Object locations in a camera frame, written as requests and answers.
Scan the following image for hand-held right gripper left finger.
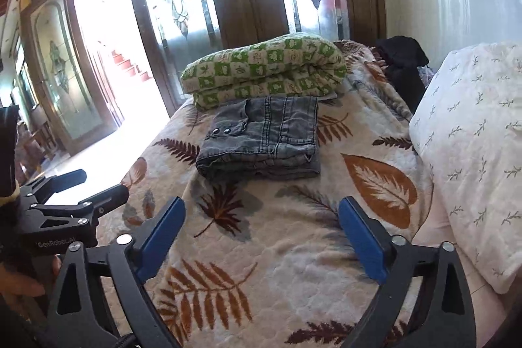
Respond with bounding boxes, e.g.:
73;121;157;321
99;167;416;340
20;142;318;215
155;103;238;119
45;196;187;348

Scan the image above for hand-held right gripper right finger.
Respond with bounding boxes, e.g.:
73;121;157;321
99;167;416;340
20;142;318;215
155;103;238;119
338;196;478;348

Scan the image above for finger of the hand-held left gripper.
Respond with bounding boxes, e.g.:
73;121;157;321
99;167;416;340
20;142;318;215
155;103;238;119
18;169;88;207
32;185;130;229

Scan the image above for grey denim pants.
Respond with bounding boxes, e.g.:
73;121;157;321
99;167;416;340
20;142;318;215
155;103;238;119
196;95;322;181

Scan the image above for person's left hand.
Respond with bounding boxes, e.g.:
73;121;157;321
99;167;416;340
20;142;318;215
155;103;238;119
0;256;63;298

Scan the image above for wooden chair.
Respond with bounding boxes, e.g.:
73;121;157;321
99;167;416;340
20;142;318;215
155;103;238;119
21;105;58;166

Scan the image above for leaf printed blanket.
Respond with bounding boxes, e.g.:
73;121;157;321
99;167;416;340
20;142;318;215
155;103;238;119
96;40;435;348

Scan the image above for stained glass wooden door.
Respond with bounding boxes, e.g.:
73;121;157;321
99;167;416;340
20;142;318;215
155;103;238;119
20;0;124;158

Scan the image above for red stairs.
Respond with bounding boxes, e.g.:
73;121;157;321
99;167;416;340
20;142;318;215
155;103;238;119
109;48;152;83

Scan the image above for cream sprig printed pillow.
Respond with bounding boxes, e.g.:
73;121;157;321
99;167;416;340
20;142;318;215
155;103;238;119
409;42;522;295

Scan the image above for black cloth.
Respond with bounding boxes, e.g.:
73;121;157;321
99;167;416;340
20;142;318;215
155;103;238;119
373;36;430;114

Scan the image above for green checkered quilt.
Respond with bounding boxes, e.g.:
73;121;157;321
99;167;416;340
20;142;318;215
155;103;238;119
180;32;348;111

